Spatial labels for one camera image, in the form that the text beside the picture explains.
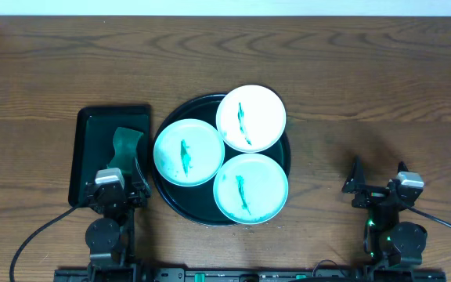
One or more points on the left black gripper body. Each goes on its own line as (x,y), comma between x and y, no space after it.
(130,197)

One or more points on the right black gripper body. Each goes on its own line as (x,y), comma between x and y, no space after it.
(372,197)

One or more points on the green sponge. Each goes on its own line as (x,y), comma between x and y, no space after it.
(125,142)

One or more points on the mint plate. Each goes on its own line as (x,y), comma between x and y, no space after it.
(188,152)
(250,189)

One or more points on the mint plate bottom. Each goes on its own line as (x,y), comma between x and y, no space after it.
(250,189)

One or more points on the white plate top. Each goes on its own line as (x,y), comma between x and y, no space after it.
(251,118)

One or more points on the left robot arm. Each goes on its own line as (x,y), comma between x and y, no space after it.
(111,239)

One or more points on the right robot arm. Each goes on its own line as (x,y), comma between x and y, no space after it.
(393,245)

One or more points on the round black tray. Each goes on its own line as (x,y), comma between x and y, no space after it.
(197,203)

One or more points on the rectangular black tray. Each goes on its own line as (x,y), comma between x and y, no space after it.
(94,147)

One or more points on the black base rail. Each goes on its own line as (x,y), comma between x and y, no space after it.
(203,275)

